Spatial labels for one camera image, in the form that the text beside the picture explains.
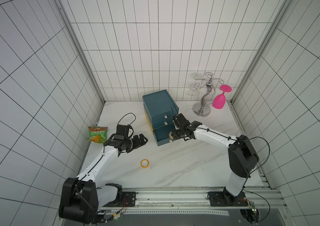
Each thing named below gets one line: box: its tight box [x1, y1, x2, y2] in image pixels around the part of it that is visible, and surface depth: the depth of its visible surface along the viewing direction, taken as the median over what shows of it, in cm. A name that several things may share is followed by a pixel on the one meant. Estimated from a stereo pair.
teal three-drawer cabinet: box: [142, 89, 179, 147], surface depth 94 cm
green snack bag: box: [87, 126, 108, 144], surface depth 97 cm
